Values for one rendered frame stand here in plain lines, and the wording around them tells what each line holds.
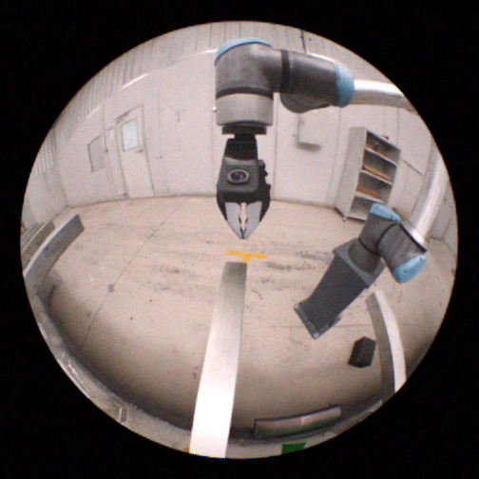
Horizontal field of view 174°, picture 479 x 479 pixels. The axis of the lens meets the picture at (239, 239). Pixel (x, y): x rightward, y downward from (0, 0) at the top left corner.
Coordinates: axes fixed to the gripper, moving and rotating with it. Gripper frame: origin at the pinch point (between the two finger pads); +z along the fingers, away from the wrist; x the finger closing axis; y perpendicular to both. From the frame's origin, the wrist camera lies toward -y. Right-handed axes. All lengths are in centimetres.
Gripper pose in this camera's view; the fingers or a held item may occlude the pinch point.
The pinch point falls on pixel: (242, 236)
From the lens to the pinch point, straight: 29.4
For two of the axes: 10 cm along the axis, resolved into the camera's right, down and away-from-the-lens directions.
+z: 0.1, 7.8, 6.2
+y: 0.7, -6.2, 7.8
